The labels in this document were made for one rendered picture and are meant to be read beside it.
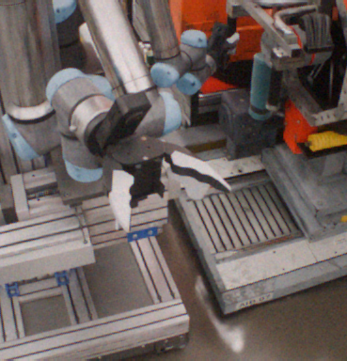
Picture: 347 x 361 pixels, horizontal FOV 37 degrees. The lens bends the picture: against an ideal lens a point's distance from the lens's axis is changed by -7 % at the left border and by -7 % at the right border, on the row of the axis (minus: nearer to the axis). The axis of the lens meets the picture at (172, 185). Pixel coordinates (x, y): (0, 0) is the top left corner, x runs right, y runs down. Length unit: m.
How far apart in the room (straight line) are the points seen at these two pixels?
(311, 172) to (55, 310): 1.15
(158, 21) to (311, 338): 1.25
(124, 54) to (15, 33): 0.22
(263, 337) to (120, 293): 0.55
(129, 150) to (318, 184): 1.54
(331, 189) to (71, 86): 1.52
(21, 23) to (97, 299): 1.07
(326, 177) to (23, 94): 1.43
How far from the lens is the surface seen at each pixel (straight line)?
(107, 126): 0.71
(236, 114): 2.18
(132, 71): 0.94
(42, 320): 1.80
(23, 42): 1.04
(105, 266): 1.89
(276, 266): 2.07
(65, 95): 0.84
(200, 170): 0.70
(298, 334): 2.01
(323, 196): 2.15
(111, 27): 0.95
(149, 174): 0.73
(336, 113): 1.71
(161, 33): 1.41
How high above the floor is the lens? 1.72
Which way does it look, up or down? 45 degrees down
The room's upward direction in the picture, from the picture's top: straight up
